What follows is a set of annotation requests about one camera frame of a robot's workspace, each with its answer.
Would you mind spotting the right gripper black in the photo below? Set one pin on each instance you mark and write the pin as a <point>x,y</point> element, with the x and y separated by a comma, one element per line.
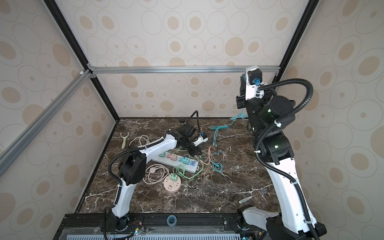
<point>241,101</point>

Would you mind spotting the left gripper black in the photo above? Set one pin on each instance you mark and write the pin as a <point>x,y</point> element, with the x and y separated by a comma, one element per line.
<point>194,152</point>

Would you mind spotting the pink charger plug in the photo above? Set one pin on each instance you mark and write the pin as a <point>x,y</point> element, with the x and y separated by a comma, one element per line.
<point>173,157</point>

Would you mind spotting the teal charger plug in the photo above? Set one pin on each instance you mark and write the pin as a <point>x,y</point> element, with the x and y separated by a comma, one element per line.
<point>186,161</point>

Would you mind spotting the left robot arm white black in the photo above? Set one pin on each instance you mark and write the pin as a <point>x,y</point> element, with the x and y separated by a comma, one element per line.
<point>129,167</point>

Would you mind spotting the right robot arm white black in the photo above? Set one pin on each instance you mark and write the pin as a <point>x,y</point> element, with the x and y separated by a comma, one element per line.
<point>268,115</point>

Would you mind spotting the white colourful power strip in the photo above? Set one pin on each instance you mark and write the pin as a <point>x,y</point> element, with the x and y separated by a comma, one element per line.
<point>191,168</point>

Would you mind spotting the pink round socket hub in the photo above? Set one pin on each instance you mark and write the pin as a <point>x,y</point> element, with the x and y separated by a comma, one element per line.
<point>172,185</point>

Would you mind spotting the cream vegetable peeler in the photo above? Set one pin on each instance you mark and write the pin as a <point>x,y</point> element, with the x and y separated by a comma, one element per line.
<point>124,138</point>

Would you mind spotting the blue tape roll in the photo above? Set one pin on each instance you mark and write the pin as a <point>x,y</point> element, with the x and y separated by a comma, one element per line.
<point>171,220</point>

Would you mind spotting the silver aluminium bar back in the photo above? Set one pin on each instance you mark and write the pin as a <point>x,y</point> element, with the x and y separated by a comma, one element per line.
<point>170,70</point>

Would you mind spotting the silver aluminium bar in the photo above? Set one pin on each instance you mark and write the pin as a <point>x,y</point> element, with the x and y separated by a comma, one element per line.
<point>25,138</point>
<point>170,70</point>

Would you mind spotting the silver aluminium bar left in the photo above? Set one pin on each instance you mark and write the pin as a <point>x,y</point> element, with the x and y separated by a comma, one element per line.
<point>25,138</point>

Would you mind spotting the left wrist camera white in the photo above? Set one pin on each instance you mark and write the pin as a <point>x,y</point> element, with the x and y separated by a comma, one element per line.
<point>202,138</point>

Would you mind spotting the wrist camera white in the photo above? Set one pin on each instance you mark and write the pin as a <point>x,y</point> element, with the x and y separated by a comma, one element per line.
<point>254,83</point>
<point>202,138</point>

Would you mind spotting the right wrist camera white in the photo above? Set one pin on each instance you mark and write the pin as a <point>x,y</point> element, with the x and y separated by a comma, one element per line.
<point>254,83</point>

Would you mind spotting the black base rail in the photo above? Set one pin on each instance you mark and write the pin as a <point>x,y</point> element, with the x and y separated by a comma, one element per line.
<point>146,226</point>

